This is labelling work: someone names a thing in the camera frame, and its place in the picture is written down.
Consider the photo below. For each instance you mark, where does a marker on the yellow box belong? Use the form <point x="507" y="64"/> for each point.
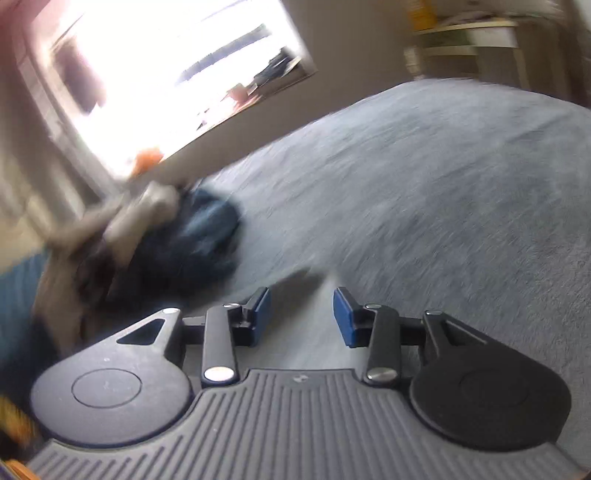
<point x="422" y="14"/>

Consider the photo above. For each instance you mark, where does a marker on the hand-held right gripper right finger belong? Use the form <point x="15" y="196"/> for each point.
<point x="342" y="318"/>

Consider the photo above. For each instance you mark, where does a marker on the dark blue garment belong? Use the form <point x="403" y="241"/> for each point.
<point x="194" y="240"/>

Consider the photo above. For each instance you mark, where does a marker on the beige garment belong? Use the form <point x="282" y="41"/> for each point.
<point x="138" y="217"/>

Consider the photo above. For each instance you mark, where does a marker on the teal duvet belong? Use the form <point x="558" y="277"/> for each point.
<point x="18" y="314"/>

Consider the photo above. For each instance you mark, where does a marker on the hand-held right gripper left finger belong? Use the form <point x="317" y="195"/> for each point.
<point x="263" y="307"/>

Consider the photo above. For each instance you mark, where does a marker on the orange object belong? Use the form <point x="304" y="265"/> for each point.
<point x="147" y="161"/>

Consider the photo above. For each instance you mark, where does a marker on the dark hanging cloth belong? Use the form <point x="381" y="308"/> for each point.
<point x="78" y="78"/>

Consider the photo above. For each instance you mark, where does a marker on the window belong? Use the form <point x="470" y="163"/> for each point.
<point x="161" y="69"/>

